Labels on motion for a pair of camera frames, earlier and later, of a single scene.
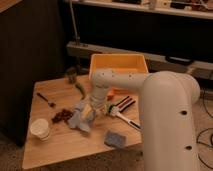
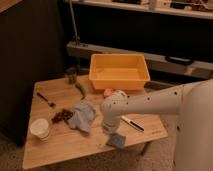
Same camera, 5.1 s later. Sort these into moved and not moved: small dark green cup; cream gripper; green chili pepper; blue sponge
Moved: cream gripper
Not moved: blue sponge; small dark green cup; green chili pepper
